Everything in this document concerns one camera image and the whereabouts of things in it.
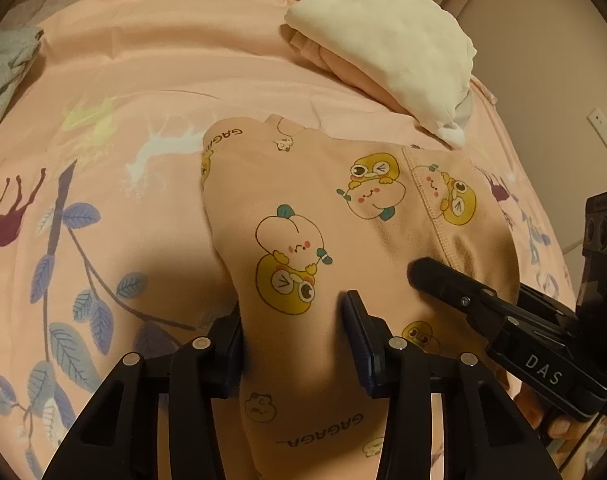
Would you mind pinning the pink folded garment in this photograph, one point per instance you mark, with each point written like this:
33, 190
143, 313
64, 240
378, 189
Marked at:
345, 71

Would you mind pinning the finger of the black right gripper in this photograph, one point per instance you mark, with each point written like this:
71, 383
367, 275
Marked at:
454, 288

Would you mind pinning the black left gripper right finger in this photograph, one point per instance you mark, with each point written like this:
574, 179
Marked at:
386, 365

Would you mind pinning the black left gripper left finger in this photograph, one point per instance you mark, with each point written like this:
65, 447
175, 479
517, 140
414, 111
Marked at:
209, 367

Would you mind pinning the pink printed bed sheet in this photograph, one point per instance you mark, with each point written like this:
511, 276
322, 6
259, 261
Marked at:
105, 244

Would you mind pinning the grey blue folded garment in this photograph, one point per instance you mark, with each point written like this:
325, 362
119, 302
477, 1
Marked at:
18, 49

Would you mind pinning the peach cartoon print pants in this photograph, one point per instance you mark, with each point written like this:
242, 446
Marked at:
298, 218

